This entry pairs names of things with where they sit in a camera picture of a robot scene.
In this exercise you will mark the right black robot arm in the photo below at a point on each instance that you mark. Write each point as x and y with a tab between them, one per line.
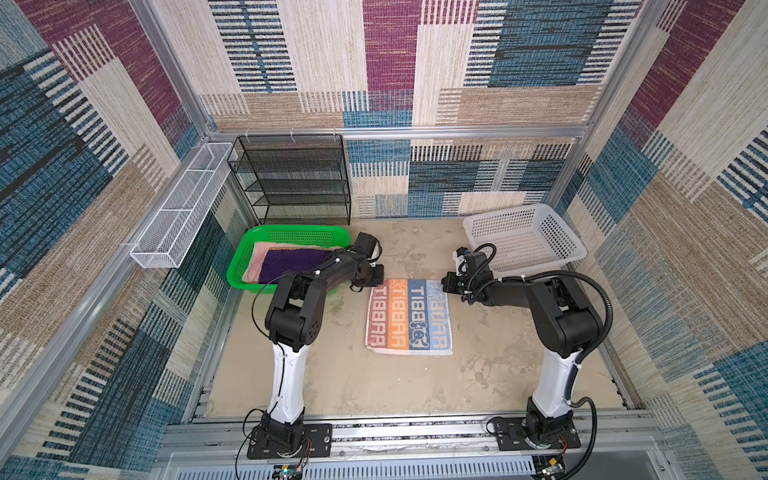
572	315

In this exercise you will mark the white wire wall basket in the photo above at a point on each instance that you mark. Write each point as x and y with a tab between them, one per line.
169	235

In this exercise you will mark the white slotted cable duct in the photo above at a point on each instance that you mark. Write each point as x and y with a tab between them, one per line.
450	468

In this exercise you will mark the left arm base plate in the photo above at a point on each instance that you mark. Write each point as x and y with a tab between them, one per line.
314	442

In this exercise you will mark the aluminium front rail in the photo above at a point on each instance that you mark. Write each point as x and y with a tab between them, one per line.
357	436

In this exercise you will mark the purple towel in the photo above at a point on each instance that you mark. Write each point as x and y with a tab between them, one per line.
280	261

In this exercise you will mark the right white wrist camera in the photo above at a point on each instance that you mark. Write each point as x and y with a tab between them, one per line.
459	256

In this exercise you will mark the white printed towel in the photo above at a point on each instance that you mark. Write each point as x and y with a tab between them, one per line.
409	317

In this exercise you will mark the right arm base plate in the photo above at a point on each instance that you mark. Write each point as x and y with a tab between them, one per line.
511	435

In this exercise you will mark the pink towel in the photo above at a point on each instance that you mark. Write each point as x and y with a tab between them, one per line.
250	275

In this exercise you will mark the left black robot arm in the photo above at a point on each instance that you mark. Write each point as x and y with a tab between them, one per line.
293	322

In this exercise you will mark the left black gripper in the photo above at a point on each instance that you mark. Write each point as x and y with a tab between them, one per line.
378	280

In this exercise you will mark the white plastic basket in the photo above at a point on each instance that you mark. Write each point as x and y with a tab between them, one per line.
529	239

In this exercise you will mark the green plastic basket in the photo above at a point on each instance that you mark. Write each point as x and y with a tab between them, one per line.
303	235

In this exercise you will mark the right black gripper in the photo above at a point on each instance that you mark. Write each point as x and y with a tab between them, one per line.
448	282

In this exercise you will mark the black wire shelf rack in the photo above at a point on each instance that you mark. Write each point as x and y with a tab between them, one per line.
294	179

